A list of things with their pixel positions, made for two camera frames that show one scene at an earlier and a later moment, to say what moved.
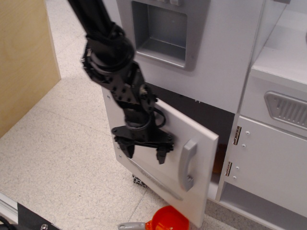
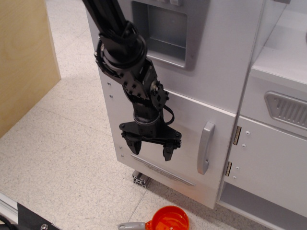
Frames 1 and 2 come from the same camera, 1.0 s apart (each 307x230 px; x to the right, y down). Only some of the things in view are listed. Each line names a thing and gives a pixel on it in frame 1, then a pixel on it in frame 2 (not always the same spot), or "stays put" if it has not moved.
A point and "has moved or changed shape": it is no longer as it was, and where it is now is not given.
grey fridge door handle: (186, 180) → (206, 147)
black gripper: (152, 135) → (157, 132)
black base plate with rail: (19, 217) stays put
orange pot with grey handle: (165, 218) stays put
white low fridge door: (185, 178) has moved or changed shape
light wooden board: (29, 67) stays put
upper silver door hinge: (237, 135) stays put
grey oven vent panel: (289, 109) stays put
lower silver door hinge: (229, 168) stays put
